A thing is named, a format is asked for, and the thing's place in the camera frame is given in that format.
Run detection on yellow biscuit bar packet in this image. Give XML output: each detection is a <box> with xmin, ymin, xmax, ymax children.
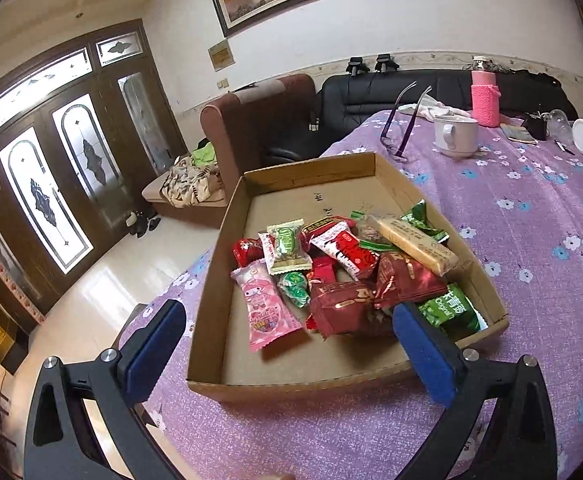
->
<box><xmin>371</xmin><ymin>217</ymin><xmax>459</xmax><ymax>276</ymax></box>

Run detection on light green snack packet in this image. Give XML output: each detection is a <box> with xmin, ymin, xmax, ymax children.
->
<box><xmin>267</xmin><ymin>219</ymin><xmax>312</xmax><ymax>275</ymax></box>

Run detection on green pea snack bag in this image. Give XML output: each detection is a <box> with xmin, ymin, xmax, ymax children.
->
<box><xmin>418</xmin><ymin>283</ymin><xmax>480</xmax><ymax>340</ymax></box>

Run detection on dark red snack packet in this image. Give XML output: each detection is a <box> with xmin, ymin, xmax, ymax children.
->
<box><xmin>374</xmin><ymin>252</ymin><xmax>448</xmax><ymax>309</ymax></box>

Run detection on red snack bag in box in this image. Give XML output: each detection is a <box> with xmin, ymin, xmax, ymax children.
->
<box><xmin>305</xmin><ymin>282</ymin><xmax>393</xmax><ymax>339</ymax></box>

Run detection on purple floral tablecloth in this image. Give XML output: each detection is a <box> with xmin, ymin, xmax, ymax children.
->
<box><xmin>118</xmin><ymin>109</ymin><xmax>583</xmax><ymax>480</ymax></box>

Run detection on pink cartoon snack packet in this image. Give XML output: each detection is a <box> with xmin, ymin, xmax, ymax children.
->
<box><xmin>231</xmin><ymin>259</ymin><xmax>302</xmax><ymax>352</ymax></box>

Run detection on green gold snack packet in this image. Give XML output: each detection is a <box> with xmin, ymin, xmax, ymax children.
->
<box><xmin>401</xmin><ymin>200</ymin><xmax>449</xmax><ymax>244</ymax></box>

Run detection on clear green-end cake packet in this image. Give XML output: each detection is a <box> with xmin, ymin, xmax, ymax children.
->
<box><xmin>350</xmin><ymin>210</ymin><xmax>397</xmax><ymax>252</ymax></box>

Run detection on red white candy packet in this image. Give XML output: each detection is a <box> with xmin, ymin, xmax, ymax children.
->
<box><xmin>310</xmin><ymin>221</ymin><xmax>379</xmax><ymax>280</ymax></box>

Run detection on cardboard box tray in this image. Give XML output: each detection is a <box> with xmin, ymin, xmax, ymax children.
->
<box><xmin>185</xmin><ymin>150</ymin><xmax>511</xmax><ymax>404</ymax></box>

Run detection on green striped candy wrapper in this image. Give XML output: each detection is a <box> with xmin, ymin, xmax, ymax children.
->
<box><xmin>278</xmin><ymin>271</ymin><xmax>311</xmax><ymax>309</ymax></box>

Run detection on wooden glass door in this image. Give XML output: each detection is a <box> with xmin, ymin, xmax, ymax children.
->
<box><xmin>0</xmin><ymin>20</ymin><xmax>186</xmax><ymax>333</ymax></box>

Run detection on long red snack packet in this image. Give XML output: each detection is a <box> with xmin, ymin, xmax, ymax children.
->
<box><xmin>301</xmin><ymin>216</ymin><xmax>357</xmax><ymax>242</ymax></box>

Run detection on small green booklet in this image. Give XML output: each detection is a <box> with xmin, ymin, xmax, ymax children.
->
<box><xmin>500</xmin><ymin>124</ymin><xmax>538</xmax><ymax>145</ymax></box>

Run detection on white ceramic mug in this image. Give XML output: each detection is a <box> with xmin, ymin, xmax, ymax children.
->
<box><xmin>433</xmin><ymin>116</ymin><xmax>479</xmax><ymax>159</ymax></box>

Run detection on black small cup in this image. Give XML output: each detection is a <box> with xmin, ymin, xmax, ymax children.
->
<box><xmin>523</xmin><ymin>112</ymin><xmax>549</xmax><ymax>141</ymax></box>

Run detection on purple eyeglasses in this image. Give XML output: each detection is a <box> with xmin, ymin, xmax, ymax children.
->
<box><xmin>379</xmin><ymin>80</ymin><xmax>434</xmax><ymax>163</ymax></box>

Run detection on crumpled white cloth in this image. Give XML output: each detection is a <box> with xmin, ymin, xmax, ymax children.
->
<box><xmin>398</xmin><ymin>94</ymin><xmax>471</xmax><ymax>122</ymax></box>

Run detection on pink sleeved water bottle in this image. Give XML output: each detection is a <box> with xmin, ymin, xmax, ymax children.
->
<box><xmin>470</xmin><ymin>56</ymin><xmax>501</xmax><ymax>128</ymax></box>

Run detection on brown armchair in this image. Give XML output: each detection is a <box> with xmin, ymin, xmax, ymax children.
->
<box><xmin>142</xmin><ymin>74</ymin><xmax>315</xmax><ymax>228</ymax></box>

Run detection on black leather sofa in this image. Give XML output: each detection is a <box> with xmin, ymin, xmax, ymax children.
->
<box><xmin>261</xmin><ymin>68</ymin><xmax>580</xmax><ymax>166</ymax></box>

